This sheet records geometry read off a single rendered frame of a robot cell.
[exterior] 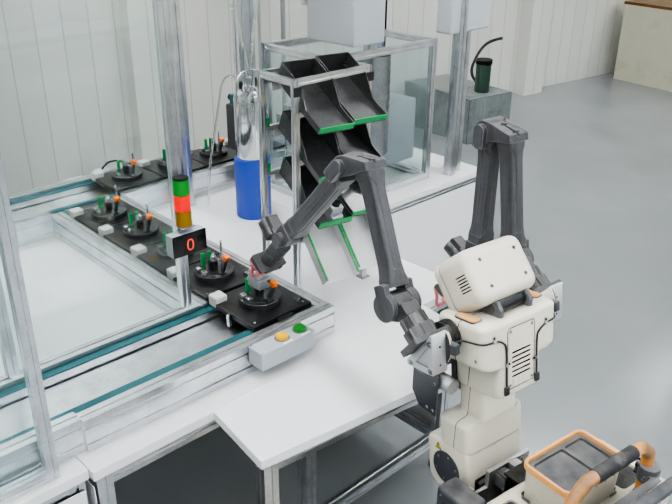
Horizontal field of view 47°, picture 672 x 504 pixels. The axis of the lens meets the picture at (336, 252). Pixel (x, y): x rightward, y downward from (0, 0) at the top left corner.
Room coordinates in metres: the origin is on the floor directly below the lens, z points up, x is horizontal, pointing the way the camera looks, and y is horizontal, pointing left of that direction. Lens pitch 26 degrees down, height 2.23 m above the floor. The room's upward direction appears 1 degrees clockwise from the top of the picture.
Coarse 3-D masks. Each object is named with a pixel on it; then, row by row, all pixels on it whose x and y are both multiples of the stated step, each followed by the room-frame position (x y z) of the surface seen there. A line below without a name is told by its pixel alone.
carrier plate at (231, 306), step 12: (240, 288) 2.33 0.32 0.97; (276, 288) 2.33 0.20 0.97; (228, 300) 2.24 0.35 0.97; (288, 300) 2.25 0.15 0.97; (300, 300) 2.25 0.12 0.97; (228, 312) 2.17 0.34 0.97; (240, 312) 2.16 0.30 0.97; (252, 312) 2.16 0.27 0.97; (264, 312) 2.17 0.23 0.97; (276, 312) 2.17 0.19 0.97; (288, 312) 2.17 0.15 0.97; (252, 324) 2.09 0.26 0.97; (264, 324) 2.10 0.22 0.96
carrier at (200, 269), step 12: (192, 264) 2.50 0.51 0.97; (204, 264) 2.45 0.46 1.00; (216, 264) 2.42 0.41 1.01; (228, 264) 2.47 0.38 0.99; (240, 264) 2.51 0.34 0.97; (192, 276) 2.41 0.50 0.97; (204, 276) 2.37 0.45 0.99; (216, 276) 2.37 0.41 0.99; (228, 276) 2.39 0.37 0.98; (240, 276) 2.41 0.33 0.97; (192, 288) 2.32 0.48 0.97; (204, 288) 2.32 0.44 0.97; (216, 288) 2.32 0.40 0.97; (228, 288) 2.32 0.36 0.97
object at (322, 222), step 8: (288, 160) 2.54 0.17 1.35; (280, 168) 2.54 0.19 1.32; (288, 168) 2.49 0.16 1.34; (304, 168) 2.59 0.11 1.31; (288, 176) 2.49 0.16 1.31; (304, 176) 2.56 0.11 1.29; (312, 176) 2.57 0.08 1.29; (288, 184) 2.49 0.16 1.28; (304, 184) 2.52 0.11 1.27; (312, 184) 2.53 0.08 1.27; (304, 192) 2.48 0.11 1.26; (304, 200) 2.41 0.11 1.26; (344, 208) 2.44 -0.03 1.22; (344, 216) 2.42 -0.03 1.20; (352, 216) 2.40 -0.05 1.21; (320, 224) 2.33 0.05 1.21; (328, 224) 2.35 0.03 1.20; (336, 224) 2.37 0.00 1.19
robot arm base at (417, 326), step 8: (416, 312) 1.70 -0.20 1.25; (424, 312) 1.71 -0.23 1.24; (408, 320) 1.68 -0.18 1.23; (416, 320) 1.68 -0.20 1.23; (424, 320) 1.68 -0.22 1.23; (432, 320) 1.70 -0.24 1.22; (408, 328) 1.68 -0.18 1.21; (416, 328) 1.66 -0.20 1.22; (424, 328) 1.66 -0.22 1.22; (432, 328) 1.66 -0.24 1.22; (440, 328) 1.67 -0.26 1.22; (448, 328) 1.68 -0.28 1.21; (408, 336) 1.66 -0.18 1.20; (416, 336) 1.65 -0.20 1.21; (424, 336) 1.63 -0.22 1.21; (408, 344) 1.63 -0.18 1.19; (416, 344) 1.61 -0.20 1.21; (400, 352) 1.66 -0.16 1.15; (408, 352) 1.64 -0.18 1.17
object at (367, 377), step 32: (352, 352) 2.11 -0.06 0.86; (384, 352) 2.11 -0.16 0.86; (288, 384) 1.93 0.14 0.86; (320, 384) 1.93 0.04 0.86; (352, 384) 1.93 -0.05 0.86; (384, 384) 1.94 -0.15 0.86; (224, 416) 1.77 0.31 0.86; (256, 416) 1.78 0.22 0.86; (288, 416) 1.78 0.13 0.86; (320, 416) 1.78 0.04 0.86; (352, 416) 1.78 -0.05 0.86; (256, 448) 1.64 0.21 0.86; (288, 448) 1.64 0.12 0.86
